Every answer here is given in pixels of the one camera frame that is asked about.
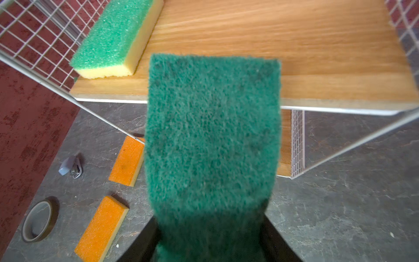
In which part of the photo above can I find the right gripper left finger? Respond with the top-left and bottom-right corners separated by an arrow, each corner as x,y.
117,216 -> 160,262

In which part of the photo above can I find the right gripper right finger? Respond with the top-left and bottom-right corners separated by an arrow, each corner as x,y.
260,215 -> 303,262

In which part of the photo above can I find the dark green sponge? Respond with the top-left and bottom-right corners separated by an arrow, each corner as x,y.
145,53 -> 282,262

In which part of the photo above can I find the bright green sponge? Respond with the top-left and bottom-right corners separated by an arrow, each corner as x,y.
70,1 -> 164,79

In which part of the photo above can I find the white wire shelf rack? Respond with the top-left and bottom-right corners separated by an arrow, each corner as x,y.
1,1 -> 419,179

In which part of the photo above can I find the bottom wooden shelf board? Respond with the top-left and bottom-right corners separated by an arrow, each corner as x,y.
277,110 -> 292,178

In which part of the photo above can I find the wooden shelf board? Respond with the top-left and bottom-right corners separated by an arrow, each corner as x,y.
71,1 -> 419,115
277,110 -> 292,178

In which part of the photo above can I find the middle wooden shelf board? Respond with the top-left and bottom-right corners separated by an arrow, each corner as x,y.
71,1 -> 419,115

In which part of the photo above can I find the orange sponge lower left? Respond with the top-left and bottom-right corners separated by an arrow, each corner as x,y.
75,196 -> 129,262

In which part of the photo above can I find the orange sponge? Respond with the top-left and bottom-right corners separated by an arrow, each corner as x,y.
75,196 -> 129,262
109,136 -> 145,187

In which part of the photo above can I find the orange sponge upper left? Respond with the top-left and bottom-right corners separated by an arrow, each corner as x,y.
109,136 -> 145,187

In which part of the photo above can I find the black tape roll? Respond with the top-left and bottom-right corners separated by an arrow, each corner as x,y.
21,196 -> 60,243

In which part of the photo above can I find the small white stapler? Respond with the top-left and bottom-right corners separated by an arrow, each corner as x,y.
58,156 -> 83,179

